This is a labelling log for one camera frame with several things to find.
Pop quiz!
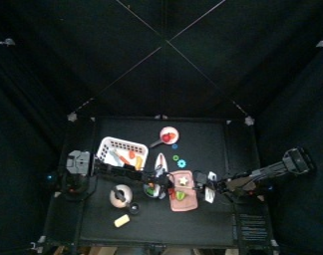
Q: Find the white small bowl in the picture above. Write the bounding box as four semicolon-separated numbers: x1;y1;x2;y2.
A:
142;182;164;200

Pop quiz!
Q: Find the white rectangular tag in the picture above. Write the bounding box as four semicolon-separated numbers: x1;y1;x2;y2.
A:
204;186;216;204

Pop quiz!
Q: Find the cream star-shaped toy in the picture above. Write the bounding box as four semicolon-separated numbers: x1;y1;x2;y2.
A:
176;175;190;187

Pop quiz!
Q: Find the pink cutting board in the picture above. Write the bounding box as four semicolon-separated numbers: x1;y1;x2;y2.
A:
168;169;200;213

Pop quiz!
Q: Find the orange toy carrot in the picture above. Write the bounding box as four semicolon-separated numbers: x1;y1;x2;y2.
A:
118;152;134;167

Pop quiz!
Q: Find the grey toy utensil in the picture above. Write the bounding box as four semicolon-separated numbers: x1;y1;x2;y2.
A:
109;148;126;167

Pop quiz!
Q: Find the red toy tomato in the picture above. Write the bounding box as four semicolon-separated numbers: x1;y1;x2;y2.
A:
161;131;177;143

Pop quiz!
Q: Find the yellow toy cheese block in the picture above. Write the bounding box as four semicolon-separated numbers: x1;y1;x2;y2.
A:
113;213;131;229

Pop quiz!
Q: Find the white plastic basket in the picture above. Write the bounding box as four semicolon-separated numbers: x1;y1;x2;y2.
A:
95;135;151;171

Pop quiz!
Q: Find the red white round object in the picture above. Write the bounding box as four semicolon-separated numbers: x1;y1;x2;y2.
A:
149;126;180;149

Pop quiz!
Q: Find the white printed label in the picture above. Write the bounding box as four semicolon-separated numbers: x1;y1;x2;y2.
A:
238;212;268;244

